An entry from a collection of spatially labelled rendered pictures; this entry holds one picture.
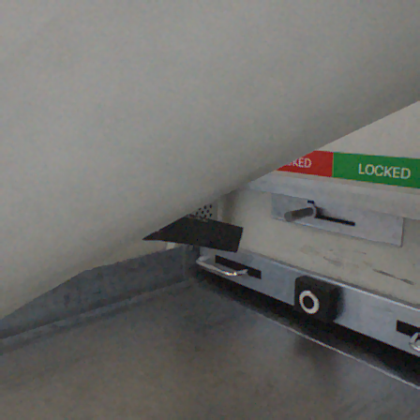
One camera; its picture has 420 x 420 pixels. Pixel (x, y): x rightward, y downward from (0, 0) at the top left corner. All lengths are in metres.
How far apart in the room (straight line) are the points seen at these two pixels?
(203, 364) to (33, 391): 0.20
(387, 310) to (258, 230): 0.24
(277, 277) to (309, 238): 0.09
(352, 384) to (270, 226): 0.27
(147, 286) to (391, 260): 0.41
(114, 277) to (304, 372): 0.34
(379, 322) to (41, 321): 0.47
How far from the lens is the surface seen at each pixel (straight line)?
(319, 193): 0.61
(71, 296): 0.74
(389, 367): 0.63
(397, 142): 0.59
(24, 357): 0.66
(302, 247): 0.69
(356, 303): 0.65
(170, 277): 0.83
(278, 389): 0.56
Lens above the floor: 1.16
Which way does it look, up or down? 13 degrees down
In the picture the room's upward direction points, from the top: straight up
